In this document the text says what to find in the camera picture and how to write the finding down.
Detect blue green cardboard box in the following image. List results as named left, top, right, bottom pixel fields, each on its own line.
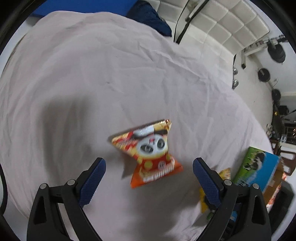
left=232, top=147, right=287, bottom=208

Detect white tufted sofa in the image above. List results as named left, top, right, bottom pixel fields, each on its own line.
left=149, top=0, right=269, bottom=72

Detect orange panda snack bag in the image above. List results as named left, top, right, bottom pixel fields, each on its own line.
left=111, top=120, right=183, bottom=188

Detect dark blue cloth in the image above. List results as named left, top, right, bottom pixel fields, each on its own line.
left=126, top=1, right=172, bottom=37

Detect blue cushion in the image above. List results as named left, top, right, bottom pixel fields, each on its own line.
left=32, top=0, right=137, bottom=17

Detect yellow snack bag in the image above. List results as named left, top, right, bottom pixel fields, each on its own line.
left=199, top=168, right=231, bottom=213

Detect black barbell weights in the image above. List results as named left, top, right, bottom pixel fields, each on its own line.
left=256, top=38, right=287, bottom=95

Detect white table cloth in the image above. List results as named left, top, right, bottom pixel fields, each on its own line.
left=1, top=11, right=271, bottom=240

